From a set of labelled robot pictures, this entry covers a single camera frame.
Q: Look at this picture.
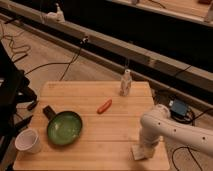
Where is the white paper cup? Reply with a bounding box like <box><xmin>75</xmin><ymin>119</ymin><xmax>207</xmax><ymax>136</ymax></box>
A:
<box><xmin>15</xmin><ymin>128</ymin><xmax>41</xmax><ymax>154</ymax></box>

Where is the white clamp on rail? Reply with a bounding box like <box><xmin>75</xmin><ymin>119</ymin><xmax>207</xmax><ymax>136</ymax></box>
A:
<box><xmin>45</xmin><ymin>4</ymin><xmax>65</xmax><ymax>22</ymax></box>

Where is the long metal rail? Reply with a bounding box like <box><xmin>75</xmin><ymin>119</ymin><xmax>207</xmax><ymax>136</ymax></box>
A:
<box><xmin>0</xmin><ymin>0</ymin><xmax>213</xmax><ymax>94</ymax></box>

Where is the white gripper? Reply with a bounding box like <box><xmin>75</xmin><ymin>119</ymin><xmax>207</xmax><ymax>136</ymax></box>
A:
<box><xmin>139</xmin><ymin>133</ymin><xmax>160</xmax><ymax>159</ymax></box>

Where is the black equipment stand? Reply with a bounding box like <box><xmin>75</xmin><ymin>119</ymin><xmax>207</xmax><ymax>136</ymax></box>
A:
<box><xmin>0</xmin><ymin>42</ymin><xmax>37</xmax><ymax>163</ymax></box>

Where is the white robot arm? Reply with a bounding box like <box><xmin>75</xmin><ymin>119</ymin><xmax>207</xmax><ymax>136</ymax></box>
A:
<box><xmin>139</xmin><ymin>104</ymin><xmax>213</xmax><ymax>158</ymax></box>

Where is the small clear bottle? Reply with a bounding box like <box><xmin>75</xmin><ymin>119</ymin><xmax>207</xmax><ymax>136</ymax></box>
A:
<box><xmin>120</xmin><ymin>69</ymin><xmax>132</xmax><ymax>96</ymax></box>

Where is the blue power box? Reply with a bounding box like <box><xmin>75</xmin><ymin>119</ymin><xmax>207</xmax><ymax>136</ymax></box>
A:
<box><xmin>169</xmin><ymin>99</ymin><xmax>188</xmax><ymax>117</ymax></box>

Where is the orange sausage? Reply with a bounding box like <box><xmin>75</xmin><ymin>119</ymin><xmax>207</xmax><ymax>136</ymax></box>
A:
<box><xmin>97</xmin><ymin>99</ymin><xmax>112</xmax><ymax>114</ymax></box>

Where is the green frying pan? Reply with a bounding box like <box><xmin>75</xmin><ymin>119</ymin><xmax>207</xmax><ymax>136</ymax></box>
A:
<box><xmin>43</xmin><ymin>106</ymin><xmax>83</xmax><ymax>146</ymax></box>

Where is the white square sponge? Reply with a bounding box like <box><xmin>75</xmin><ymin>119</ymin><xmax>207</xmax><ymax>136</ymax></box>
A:
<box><xmin>131</xmin><ymin>145</ymin><xmax>155</xmax><ymax>160</ymax></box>

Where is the black floor cable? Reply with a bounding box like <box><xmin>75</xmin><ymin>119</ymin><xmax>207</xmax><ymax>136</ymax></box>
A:
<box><xmin>24</xmin><ymin>39</ymin><xmax>88</xmax><ymax>82</ymax></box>

